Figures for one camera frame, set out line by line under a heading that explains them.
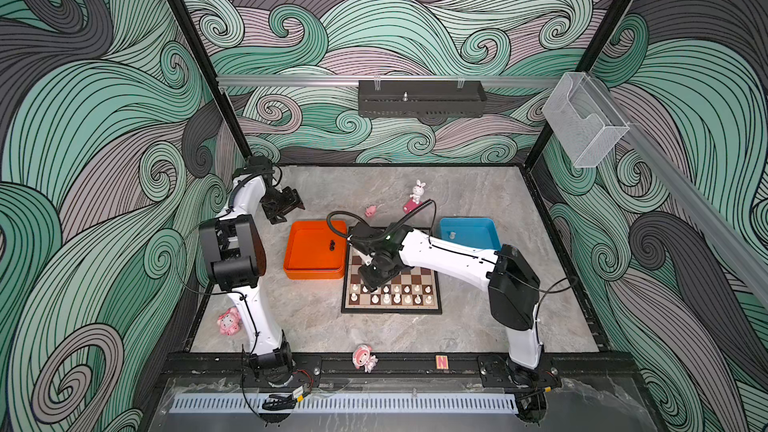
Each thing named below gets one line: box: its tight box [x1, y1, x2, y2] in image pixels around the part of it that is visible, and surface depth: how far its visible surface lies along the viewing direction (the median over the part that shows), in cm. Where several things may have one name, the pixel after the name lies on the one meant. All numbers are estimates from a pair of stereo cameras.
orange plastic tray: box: [284, 220, 347, 280], surface depth 97 cm
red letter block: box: [436, 355, 449, 370], surface depth 76 cm
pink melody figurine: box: [352, 344, 378, 373], surface depth 74 cm
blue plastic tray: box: [439, 217, 501, 249], surface depth 101 cm
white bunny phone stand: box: [403, 179, 426, 214], surface depth 106 cm
